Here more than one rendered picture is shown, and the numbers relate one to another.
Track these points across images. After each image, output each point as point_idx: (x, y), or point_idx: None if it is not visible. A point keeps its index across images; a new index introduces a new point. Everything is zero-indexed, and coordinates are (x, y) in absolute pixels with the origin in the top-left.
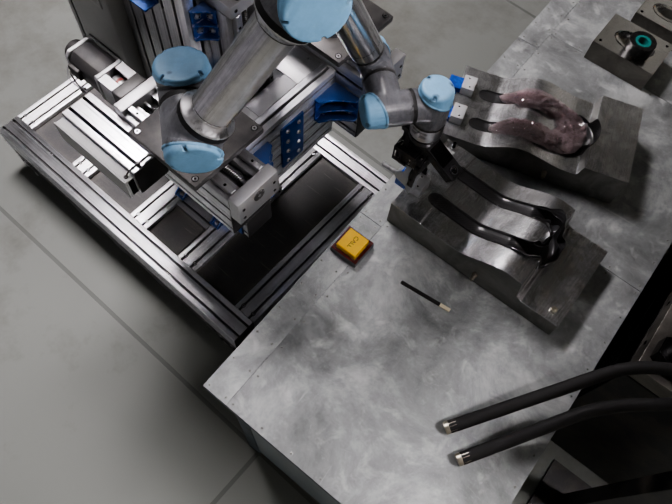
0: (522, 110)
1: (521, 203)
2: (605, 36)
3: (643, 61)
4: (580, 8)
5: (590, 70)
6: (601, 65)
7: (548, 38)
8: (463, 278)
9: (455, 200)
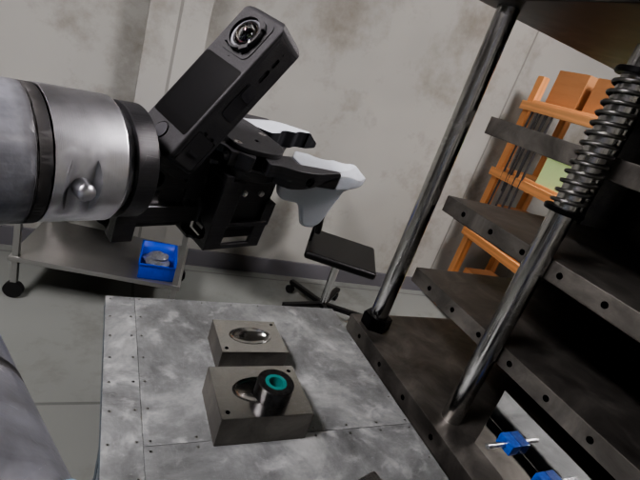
0: None
1: None
2: (228, 403)
3: (290, 404)
4: (149, 383)
5: (238, 458)
6: (243, 441)
7: (147, 455)
8: None
9: None
